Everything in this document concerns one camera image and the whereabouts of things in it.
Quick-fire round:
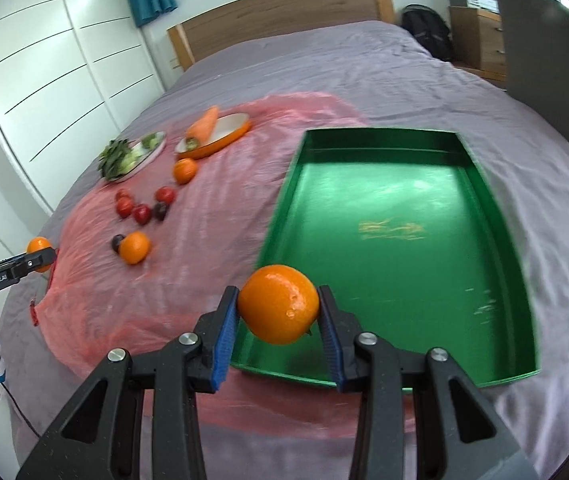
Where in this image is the dark plum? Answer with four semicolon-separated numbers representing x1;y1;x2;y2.
111;234;125;254
153;202;170;222

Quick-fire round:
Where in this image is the red apple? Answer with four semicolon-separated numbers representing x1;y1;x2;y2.
154;186;177;205
132;204;153;226
115;188;132;200
116;196;136;219

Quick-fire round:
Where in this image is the carrot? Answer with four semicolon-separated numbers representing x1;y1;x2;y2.
185;106;219;151

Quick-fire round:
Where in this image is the smartphone red case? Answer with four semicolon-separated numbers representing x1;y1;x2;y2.
28;263;57;327

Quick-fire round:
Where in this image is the green leafy vegetable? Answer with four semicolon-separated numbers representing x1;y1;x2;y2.
96;132;161;181

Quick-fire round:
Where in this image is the pink plastic sheet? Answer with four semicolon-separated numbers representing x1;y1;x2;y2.
33;92;370;440

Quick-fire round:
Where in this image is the white plate with greens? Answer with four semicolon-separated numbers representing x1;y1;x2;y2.
106;130;168;184

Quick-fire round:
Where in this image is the white wardrobe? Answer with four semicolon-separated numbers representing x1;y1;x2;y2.
0;0;164;212

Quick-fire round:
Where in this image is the green metal tray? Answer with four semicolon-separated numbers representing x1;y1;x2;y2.
257;127;539;387

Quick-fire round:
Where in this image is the orange oval dish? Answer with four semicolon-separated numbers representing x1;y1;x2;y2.
175;113;252;159

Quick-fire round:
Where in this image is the purple bed cover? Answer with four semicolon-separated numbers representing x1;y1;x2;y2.
0;22;569;479

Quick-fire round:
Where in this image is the grey chair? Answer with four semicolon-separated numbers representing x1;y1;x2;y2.
498;0;569;142

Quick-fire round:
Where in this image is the wooden nightstand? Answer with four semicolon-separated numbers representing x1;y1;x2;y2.
449;6;507;86

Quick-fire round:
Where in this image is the black backpack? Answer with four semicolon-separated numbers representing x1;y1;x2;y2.
401;4;455;62

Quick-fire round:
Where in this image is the wooden headboard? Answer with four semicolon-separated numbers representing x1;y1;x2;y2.
167;0;396;70

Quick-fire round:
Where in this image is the black cable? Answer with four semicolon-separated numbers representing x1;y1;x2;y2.
0;381;42;439

